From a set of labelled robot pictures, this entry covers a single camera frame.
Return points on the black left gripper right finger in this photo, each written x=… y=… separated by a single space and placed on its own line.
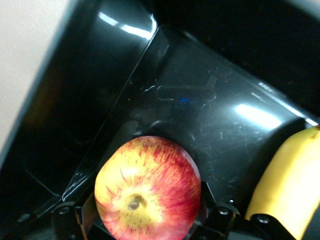
x=220 y=225

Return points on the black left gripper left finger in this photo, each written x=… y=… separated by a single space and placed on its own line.
x=75 y=225

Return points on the red yellow apple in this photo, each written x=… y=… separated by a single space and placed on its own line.
x=147 y=190

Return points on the yellow banana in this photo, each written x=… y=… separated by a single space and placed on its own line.
x=287 y=175

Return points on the black plastic box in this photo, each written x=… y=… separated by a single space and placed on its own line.
x=200 y=75

